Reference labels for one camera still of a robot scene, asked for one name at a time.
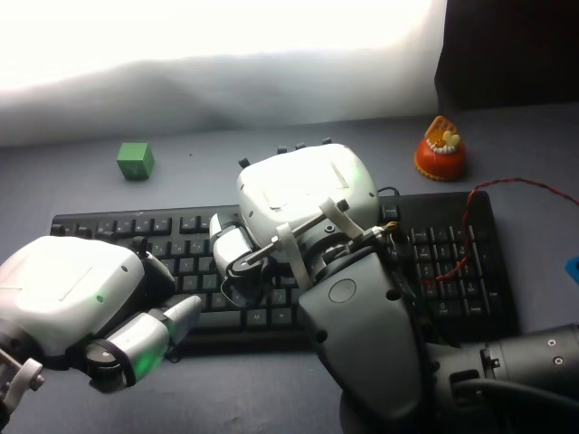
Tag orange toy cake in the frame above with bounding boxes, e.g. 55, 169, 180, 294
413, 115, 467, 183

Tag black computer keyboard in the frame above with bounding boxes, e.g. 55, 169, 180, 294
49, 190, 519, 358

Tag red and black twisted cable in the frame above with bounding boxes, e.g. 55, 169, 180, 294
420, 177, 579, 287

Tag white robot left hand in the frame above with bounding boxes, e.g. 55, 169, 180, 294
0, 223, 204, 391

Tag grey table cloth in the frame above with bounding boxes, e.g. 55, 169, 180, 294
0, 101, 579, 434

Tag black backdrop panel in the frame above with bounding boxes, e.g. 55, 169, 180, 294
433, 0, 579, 112

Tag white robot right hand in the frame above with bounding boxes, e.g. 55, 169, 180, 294
209, 137, 380, 309

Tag green cube block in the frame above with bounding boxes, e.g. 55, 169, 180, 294
116, 142, 156, 182

